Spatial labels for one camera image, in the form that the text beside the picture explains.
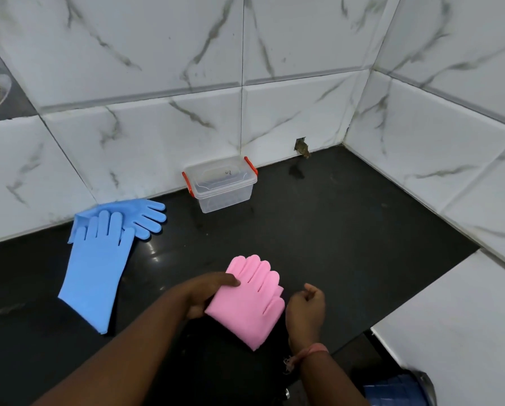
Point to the person's right hand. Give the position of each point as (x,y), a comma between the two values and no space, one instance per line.
(304,321)

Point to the person's left hand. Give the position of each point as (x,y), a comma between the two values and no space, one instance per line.
(199,291)

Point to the person's right fingers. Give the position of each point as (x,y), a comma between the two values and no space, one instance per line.
(314,296)

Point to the person's left fingers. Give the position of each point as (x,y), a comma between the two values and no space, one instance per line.
(225,281)

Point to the pink rubber glove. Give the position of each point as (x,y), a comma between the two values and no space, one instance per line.
(250,302)

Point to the person's left forearm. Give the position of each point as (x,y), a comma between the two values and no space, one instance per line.
(121,355)

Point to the person's right forearm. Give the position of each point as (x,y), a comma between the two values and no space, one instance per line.
(324,382)

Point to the pink thread wristband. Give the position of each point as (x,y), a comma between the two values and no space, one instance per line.
(309,352)

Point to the clear plastic box, red latches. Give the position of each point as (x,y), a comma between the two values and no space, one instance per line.
(220,185)

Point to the blue rubber glove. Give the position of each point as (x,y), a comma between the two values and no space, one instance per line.
(140,215)
(94,274)

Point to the blue plastic bucket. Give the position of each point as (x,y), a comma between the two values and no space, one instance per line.
(394,393)

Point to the small brown debris clump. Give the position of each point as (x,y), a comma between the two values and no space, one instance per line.
(302,148)

